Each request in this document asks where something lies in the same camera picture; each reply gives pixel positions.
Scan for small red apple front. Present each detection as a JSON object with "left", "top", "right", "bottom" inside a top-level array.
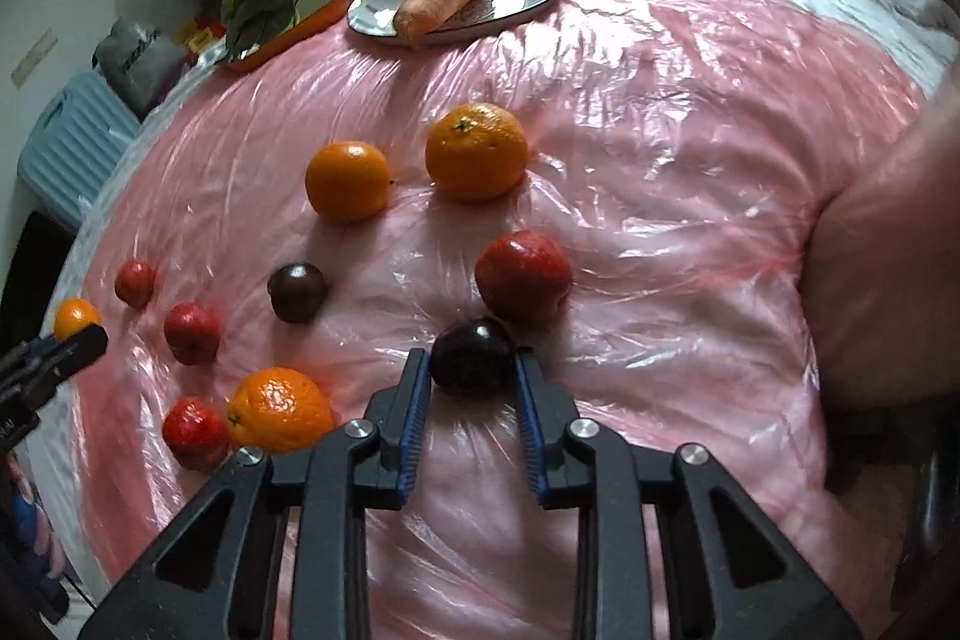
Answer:
[{"left": 161, "top": 396, "right": 229, "bottom": 473}]

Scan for small orange tangerine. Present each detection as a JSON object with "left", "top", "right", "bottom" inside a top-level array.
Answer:
[{"left": 52, "top": 298, "right": 101, "bottom": 341}]

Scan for small red apple middle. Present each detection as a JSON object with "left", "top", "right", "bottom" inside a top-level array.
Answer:
[{"left": 163, "top": 302, "right": 221, "bottom": 365}]

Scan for large red apple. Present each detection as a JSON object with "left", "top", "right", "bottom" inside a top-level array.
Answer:
[{"left": 473, "top": 229, "right": 573, "bottom": 326}]

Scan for small red apple far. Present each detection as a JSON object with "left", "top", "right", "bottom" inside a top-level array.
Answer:
[{"left": 114, "top": 259, "right": 156, "bottom": 310}]

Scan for grey printed bag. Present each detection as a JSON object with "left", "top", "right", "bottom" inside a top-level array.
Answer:
[{"left": 91, "top": 18, "right": 189, "bottom": 120}]

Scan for dark purple plum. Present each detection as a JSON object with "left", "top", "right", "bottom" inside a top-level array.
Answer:
[{"left": 428, "top": 317, "right": 517, "bottom": 401}]

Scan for green leafy vegetable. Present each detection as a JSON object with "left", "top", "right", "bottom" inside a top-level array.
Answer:
[{"left": 221, "top": 0, "right": 299, "bottom": 62}]

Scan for yellow red toy box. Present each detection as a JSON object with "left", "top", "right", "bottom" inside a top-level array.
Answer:
[{"left": 172, "top": 14, "right": 226, "bottom": 64}]

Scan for small red apple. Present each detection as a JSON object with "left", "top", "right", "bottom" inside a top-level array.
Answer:
[
  {"left": 163, "top": 302, "right": 221, "bottom": 365},
  {"left": 161, "top": 396, "right": 229, "bottom": 473},
  {"left": 114, "top": 259, "right": 156, "bottom": 310}
]

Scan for large orange with stem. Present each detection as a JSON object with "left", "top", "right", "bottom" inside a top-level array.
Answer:
[{"left": 425, "top": 103, "right": 529, "bottom": 203}]

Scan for orange plate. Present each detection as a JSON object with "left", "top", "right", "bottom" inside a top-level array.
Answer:
[{"left": 224, "top": 0, "right": 355, "bottom": 73}]

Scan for pink plastic sheet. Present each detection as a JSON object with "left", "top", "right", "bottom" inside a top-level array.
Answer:
[{"left": 70, "top": 0, "right": 928, "bottom": 640}]

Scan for light blue suitcase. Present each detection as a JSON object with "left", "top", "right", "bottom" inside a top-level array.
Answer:
[{"left": 16, "top": 70, "right": 142, "bottom": 234}]

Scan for smooth round orange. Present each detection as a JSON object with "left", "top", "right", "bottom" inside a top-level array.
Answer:
[{"left": 304, "top": 142, "right": 392, "bottom": 224}]

